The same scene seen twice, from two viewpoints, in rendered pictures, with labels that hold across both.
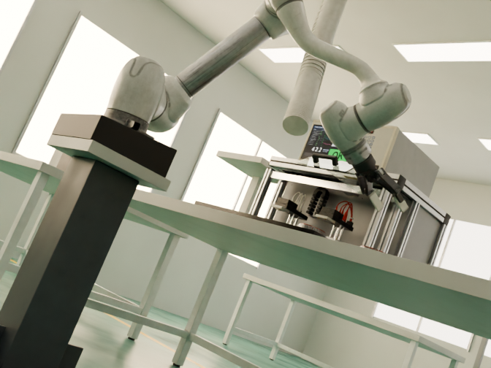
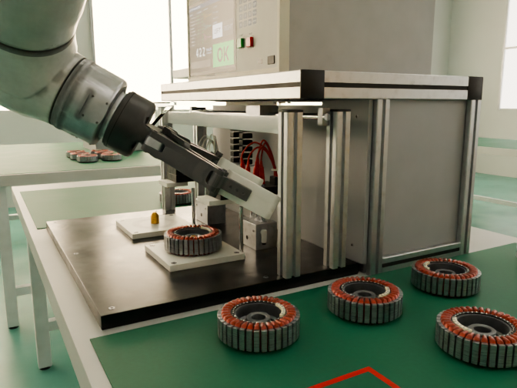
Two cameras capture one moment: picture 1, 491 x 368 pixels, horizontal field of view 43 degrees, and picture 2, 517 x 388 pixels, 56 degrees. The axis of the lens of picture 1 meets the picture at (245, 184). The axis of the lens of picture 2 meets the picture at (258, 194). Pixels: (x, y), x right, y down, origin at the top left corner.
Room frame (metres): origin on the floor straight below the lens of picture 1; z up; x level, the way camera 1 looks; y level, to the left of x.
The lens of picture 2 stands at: (1.47, -0.63, 1.06)
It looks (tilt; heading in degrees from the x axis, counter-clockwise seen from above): 10 degrees down; 13
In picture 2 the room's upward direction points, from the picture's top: straight up
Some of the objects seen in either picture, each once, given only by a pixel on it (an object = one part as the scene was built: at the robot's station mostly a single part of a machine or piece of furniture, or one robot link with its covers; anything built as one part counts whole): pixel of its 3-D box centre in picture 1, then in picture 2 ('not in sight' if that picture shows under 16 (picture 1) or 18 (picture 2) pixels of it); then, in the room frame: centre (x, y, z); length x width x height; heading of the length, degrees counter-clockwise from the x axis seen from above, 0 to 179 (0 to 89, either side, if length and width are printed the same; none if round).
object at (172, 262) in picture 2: not in sight; (193, 251); (2.34, -0.30, 0.78); 0.15 x 0.15 x 0.01; 42
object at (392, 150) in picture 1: (368, 163); (301, 35); (2.64, -0.46, 1.22); 0.44 x 0.39 x 0.20; 42
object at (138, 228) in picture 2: not in sight; (155, 225); (2.52, -0.13, 0.78); 0.15 x 0.15 x 0.01; 42
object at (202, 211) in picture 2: not in sight; (210, 210); (2.61, -0.24, 0.80); 0.08 x 0.05 x 0.06; 42
